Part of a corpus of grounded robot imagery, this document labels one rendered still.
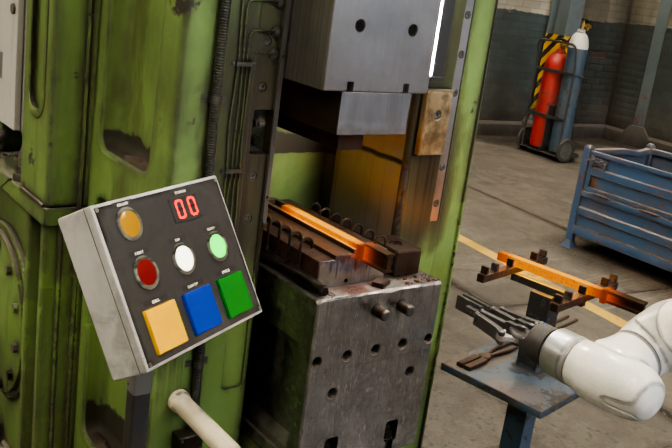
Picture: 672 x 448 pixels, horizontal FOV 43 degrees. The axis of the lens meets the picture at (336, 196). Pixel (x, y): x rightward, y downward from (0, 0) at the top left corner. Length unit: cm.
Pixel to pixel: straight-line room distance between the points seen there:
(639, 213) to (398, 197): 363
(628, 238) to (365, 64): 411
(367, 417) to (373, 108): 75
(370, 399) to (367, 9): 92
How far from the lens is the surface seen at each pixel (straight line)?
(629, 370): 150
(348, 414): 206
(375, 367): 205
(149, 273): 143
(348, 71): 180
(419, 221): 226
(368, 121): 187
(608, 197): 583
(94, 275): 141
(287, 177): 238
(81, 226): 141
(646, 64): 1111
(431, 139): 218
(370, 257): 194
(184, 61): 175
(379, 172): 225
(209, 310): 152
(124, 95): 211
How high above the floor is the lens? 160
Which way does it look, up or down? 15 degrees down
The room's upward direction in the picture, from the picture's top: 8 degrees clockwise
